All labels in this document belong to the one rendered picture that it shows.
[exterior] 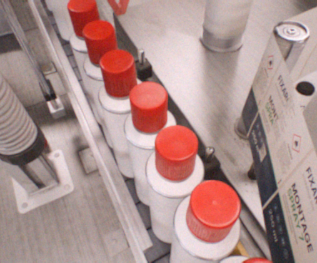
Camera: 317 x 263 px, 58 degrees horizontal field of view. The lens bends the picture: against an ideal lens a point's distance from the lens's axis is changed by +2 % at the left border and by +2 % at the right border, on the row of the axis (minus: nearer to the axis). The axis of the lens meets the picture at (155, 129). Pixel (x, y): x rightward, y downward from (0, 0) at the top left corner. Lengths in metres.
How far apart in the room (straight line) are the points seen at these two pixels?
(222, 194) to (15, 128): 0.14
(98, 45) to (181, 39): 0.35
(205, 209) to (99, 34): 0.20
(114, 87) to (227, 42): 0.36
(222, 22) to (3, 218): 0.49
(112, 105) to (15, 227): 0.28
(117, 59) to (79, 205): 0.27
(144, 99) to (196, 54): 0.37
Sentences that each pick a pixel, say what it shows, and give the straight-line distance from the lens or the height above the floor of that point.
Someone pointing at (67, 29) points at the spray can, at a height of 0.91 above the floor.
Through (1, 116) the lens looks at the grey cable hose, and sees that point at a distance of 0.20.
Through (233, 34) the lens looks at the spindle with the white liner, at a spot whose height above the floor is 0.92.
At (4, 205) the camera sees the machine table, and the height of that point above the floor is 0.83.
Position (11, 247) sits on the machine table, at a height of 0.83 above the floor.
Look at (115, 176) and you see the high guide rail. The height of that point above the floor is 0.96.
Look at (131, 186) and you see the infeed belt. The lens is 0.42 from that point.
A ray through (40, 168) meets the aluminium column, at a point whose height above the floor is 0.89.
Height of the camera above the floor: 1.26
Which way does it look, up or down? 55 degrees down
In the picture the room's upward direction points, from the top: 2 degrees counter-clockwise
